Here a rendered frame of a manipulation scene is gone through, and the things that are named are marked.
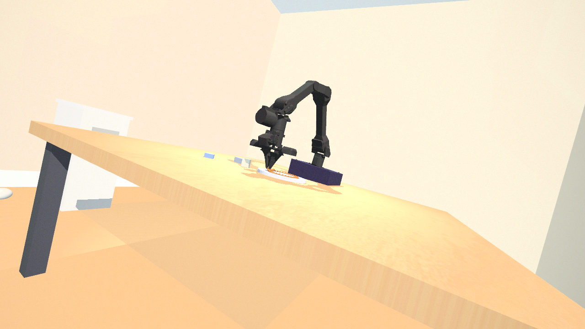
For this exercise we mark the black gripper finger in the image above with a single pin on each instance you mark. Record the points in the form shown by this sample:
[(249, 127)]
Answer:
[(274, 158), (267, 155)]

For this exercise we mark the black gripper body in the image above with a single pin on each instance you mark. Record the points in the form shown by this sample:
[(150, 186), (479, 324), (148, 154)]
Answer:
[(279, 149)]

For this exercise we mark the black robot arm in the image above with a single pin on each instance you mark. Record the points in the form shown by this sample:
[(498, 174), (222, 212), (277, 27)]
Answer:
[(275, 117)]

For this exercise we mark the white round board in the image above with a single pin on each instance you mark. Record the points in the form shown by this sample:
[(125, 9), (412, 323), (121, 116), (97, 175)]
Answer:
[(265, 172)]

